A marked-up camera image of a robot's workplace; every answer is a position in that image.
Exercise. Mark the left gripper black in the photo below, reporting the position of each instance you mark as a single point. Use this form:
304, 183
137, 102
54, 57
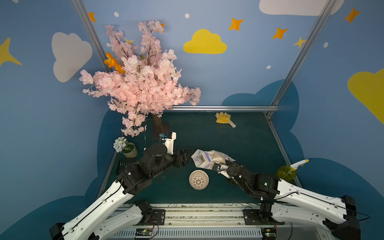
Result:
179, 157

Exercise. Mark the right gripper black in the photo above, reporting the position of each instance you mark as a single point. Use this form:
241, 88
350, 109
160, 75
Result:
223, 168

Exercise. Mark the instant oats bag white purple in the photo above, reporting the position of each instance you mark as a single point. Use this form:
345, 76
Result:
206, 159

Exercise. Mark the white woven breakfast bowl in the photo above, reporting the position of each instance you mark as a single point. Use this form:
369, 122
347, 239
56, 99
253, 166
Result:
199, 180

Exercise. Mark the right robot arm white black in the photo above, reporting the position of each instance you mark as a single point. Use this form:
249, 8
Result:
284, 202

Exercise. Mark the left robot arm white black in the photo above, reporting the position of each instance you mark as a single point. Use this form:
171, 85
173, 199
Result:
96, 223

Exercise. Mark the yellow work glove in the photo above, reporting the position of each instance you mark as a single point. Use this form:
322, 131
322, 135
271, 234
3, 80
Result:
224, 118

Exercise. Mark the small potted white flower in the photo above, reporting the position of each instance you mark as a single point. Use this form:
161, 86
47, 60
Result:
121, 145

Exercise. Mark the yellow green spray bottle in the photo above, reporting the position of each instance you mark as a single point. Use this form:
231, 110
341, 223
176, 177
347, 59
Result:
289, 172

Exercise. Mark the pink cherry blossom tree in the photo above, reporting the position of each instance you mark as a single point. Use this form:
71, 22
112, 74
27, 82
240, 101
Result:
150, 83

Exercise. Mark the right green circuit board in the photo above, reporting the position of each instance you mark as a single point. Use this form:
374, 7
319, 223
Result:
269, 234

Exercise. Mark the green circuit board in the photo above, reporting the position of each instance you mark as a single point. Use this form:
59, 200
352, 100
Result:
144, 232
269, 234

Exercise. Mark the left green circuit board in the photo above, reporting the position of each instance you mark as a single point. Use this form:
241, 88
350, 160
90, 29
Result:
144, 232

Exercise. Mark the orange butterfly decoration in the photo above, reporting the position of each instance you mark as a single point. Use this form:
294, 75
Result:
113, 63

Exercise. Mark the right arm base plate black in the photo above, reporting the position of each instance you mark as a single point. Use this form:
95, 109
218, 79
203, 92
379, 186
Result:
254, 217

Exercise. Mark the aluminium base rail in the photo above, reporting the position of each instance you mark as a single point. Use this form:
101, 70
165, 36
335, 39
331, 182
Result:
215, 222

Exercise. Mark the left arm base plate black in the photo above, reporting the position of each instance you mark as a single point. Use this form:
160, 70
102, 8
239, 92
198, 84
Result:
153, 217

